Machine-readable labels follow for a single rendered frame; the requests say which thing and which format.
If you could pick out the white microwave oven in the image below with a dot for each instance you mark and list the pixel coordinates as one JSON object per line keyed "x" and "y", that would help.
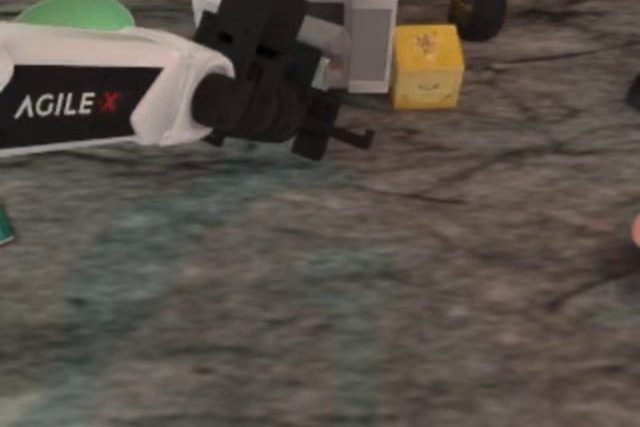
{"x": 370, "y": 17}

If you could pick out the yellow cube block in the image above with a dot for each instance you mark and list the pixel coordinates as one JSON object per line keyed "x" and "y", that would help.
{"x": 425, "y": 67}

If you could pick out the green round plate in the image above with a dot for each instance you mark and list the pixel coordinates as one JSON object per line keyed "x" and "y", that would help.
{"x": 80, "y": 12}

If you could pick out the pink round object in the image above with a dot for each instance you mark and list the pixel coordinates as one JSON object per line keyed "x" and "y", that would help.
{"x": 636, "y": 231}

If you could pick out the green flat object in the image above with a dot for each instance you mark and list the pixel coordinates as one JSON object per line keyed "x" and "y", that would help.
{"x": 5, "y": 227}

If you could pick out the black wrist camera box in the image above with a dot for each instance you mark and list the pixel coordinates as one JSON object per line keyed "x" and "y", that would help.
{"x": 255, "y": 17}

